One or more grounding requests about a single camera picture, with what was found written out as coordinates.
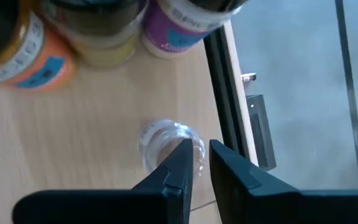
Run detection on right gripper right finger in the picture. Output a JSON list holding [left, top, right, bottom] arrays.
[[209, 139, 358, 224]]

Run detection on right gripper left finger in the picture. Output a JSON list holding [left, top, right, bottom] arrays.
[[12, 138, 195, 224]]

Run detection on small clear spice jar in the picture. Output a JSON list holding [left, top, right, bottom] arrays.
[[137, 118, 207, 180]]

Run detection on black lid olive label jar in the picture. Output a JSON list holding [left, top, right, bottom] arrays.
[[40, 0, 145, 69]]

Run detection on orange spice jar black lid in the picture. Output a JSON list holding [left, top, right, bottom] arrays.
[[0, 0, 76, 93]]

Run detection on purple label jar black lid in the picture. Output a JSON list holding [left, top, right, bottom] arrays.
[[140, 0, 248, 60]]

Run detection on flat black box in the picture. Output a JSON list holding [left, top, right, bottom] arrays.
[[246, 94, 277, 172]]

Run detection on small silver metal piece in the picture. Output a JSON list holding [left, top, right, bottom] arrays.
[[241, 72, 257, 83]]

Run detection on black rig frame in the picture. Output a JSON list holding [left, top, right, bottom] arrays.
[[203, 27, 251, 160]]

